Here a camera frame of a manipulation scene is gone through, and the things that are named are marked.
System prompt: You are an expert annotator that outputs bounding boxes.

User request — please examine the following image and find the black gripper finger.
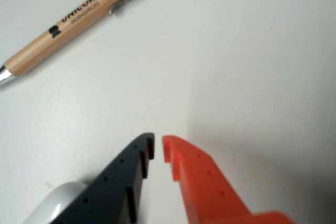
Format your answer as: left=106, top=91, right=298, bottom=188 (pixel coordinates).
left=56, top=132, right=155, bottom=224

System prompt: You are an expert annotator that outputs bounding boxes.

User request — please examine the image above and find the white rounded plastic object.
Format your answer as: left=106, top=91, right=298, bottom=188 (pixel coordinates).
left=22, top=181, right=89, bottom=224

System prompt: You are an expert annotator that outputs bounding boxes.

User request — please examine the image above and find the wooden ballpoint pen with print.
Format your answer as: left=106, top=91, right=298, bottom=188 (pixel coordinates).
left=0, top=0, right=177, bottom=90

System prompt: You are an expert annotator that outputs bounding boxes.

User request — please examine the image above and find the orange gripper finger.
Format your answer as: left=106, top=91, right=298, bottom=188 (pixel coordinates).
left=162, top=134, right=296, bottom=224

